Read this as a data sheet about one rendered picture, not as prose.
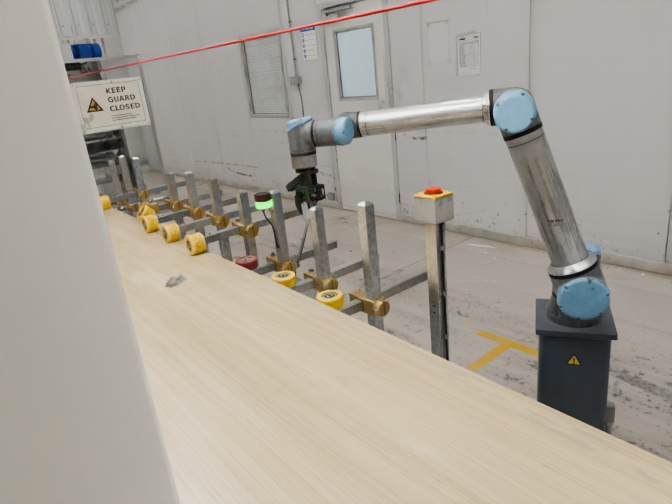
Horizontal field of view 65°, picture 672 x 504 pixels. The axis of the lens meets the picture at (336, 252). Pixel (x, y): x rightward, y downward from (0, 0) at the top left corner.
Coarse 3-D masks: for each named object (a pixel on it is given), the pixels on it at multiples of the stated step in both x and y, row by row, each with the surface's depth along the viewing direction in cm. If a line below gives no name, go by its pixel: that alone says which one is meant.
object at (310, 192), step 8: (312, 168) 181; (304, 176) 183; (312, 176) 180; (304, 184) 183; (312, 184) 182; (320, 184) 184; (296, 192) 185; (304, 192) 181; (312, 192) 181; (320, 192) 183; (304, 200) 184; (312, 200) 183; (320, 200) 183
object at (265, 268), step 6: (330, 240) 217; (330, 246) 214; (336, 246) 216; (306, 252) 207; (312, 252) 209; (294, 258) 204; (300, 258) 206; (306, 258) 208; (264, 264) 198; (270, 264) 197; (252, 270) 193; (258, 270) 195; (264, 270) 196; (270, 270) 198
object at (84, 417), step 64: (0, 0) 1; (0, 64) 1; (0, 128) 1; (64, 128) 1; (0, 192) 1; (64, 192) 1; (0, 256) 1; (64, 256) 1; (0, 320) 1; (64, 320) 1; (128, 320) 1; (0, 384) 1; (64, 384) 1; (128, 384) 1; (0, 448) 1; (64, 448) 1; (128, 448) 1
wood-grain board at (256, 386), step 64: (128, 256) 212; (192, 256) 203; (192, 320) 149; (256, 320) 145; (320, 320) 141; (192, 384) 118; (256, 384) 115; (320, 384) 112; (384, 384) 110; (448, 384) 108; (192, 448) 97; (256, 448) 95; (320, 448) 94; (384, 448) 92; (448, 448) 90; (512, 448) 89; (576, 448) 87
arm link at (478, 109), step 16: (480, 96) 168; (496, 96) 164; (352, 112) 184; (368, 112) 181; (384, 112) 178; (400, 112) 176; (416, 112) 174; (432, 112) 172; (448, 112) 170; (464, 112) 169; (480, 112) 167; (368, 128) 180; (384, 128) 179; (400, 128) 178; (416, 128) 177
